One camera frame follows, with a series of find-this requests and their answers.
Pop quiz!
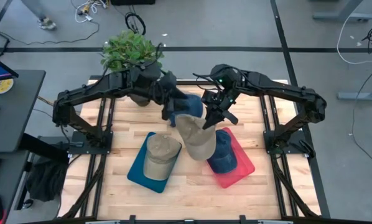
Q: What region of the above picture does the tan baseball cap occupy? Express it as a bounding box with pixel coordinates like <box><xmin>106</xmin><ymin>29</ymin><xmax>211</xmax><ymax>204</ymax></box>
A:
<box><xmin>174</xmin><ymin>113</ymin><xmax>217</xmax><ymax>161</ymax></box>
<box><xmin>142</xmin><ymin>133</ymin><xmax>183</xmax><ymax>181</ymax></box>

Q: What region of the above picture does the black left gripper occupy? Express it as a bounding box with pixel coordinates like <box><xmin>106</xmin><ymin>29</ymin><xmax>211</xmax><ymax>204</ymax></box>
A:
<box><xmin>153</xmin><ymin>72</ymin><xmax>189</xmax><ymax>121</ymax></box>

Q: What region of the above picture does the grey desk foot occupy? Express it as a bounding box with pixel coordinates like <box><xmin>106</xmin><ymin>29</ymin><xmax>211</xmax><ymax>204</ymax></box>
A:
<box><xmin>337</xmin><ymin>85</ymin><xmax>372</xmax><ymax>102</ymax></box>

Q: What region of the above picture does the white floor cable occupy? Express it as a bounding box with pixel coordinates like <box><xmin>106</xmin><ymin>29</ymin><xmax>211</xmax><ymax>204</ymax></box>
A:
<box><xmin>337</xmin><ymin>12</ymin><xmax>372</xmax><ymax>65</ymax></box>

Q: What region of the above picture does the white cable bundle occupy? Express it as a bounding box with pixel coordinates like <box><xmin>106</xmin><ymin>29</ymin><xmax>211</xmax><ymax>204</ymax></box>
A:
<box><xmin>70</xmin><ymin>0</ymin><xmax>108</xmax><ymax>23</ymax></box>

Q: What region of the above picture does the blue plastic bin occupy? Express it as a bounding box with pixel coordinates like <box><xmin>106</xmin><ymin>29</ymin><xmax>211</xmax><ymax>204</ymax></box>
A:
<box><xmin>126</xmin><ymin>131</ymin><xmax>182</xmax><ymax>194</ymax></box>

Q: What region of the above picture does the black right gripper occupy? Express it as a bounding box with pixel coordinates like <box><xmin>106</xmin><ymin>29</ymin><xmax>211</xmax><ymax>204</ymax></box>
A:
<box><xmin>201</xmin><ymin>88</ymin><xmax>239</xmax><ymax>131</ymax></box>

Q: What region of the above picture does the navy baseball cap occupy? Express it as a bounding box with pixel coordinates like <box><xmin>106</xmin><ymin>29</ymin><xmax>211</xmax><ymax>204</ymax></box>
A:
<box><xmin>207</xmin><ymin>129</ymin><xmax>238</xmax><ymax>174</ymax></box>
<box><xmin>169</xmin><ymin>94</ymin><xmax>205</xmax><ymax>128</ymax></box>

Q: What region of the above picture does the green potted plant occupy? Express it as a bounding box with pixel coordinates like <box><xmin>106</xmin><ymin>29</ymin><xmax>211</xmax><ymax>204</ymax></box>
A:
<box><xmin>100</xmin><ymin>29</ymin><xmax>165</xmax><ymax>108</ymax></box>

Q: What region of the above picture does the black bag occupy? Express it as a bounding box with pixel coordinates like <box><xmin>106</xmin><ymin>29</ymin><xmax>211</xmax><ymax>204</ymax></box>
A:
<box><xmin>26</xmin><ymin>157</ymin><xmax>69</xmax><ymax>202</ymax></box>

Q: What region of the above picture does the red plastic bin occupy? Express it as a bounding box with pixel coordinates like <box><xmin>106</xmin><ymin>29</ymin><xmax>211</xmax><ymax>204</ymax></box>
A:
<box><xmin>201</xmin><ymin>126</ymin><xmax>256</xmax><ymax>189</ymax></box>

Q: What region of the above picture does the black aluminium table frame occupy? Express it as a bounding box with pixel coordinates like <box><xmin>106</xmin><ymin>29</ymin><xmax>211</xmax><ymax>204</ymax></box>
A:
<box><xmin>57</xmin><ymin>74</ymin><xmax>332</xmax><ymax>224</ymax></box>

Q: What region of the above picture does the yellow round disc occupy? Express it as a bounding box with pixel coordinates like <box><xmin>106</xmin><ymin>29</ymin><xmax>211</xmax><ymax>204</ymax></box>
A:
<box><xmin>0</xmin><ymin>78</ymin><xmax>14</xmax><ymax>95</ymax></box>

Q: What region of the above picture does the person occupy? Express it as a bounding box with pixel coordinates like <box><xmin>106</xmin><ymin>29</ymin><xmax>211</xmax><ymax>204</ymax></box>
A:
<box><xmin>20</xmin><ymin>0</ymin><xmax>58</xmax><ymax>31</ymax></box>

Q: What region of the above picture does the thin black floor cable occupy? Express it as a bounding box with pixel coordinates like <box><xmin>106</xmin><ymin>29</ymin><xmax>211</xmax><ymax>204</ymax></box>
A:
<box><xmin>352</xmin><ymin>60</ymin><xmax>372</xmax><ymax>175</ymax></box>

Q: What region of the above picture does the long black floor cable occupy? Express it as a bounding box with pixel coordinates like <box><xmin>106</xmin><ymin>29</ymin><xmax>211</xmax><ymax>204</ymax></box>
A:
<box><xmin>0</xmin><ymin>12</ymin><xmax>100</xmax><ymax>58</ymax></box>

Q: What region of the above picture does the black desk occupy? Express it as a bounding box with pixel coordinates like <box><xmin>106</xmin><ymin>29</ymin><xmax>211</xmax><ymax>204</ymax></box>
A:
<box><xmin>0</xmin><ymin>70</ymin><xmax>47</xmax><ymax>158</ymax></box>

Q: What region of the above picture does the grey desk leg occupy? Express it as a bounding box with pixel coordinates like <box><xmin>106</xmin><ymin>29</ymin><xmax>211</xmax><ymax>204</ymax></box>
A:
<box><xmin>312</xmin><ymin>0</ymin><xmax>372</xmax><ymax>22</ymax></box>

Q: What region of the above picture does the coiled black cable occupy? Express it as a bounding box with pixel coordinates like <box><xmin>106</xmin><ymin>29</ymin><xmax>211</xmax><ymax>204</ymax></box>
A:
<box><xmin>124</xmin><ymin>12</ymin><xmax>147</xmax><ymax>35</ymax></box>

